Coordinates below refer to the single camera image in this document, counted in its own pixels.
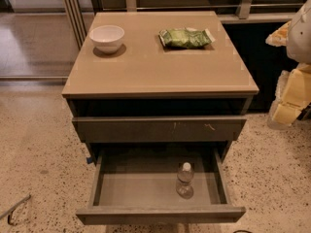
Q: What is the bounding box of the grey drawer cabinet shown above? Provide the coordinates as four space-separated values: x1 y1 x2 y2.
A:
61 11 260 226

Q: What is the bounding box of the metal railing frame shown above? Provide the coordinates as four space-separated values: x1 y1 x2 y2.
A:
63 0 307 44

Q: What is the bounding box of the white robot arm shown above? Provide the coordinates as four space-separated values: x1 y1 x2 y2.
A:
265 0 311 129

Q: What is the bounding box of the clear plastic water bottle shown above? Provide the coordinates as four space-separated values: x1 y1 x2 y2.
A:
176 162 194 199

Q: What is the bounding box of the white ceramic bowl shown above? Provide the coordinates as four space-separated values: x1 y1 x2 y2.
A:
89 25 124 53

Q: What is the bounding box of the green snack bag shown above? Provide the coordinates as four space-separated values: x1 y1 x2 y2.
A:
158 27 215 50

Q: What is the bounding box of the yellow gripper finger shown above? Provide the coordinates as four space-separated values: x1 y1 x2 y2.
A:
265 21 290 47
272 63 311 125

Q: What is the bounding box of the blue tape piece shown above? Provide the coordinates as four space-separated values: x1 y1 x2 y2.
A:
86 157 93 164

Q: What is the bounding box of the metal bar on floor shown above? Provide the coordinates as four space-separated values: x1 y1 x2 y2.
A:
0 194 31 225

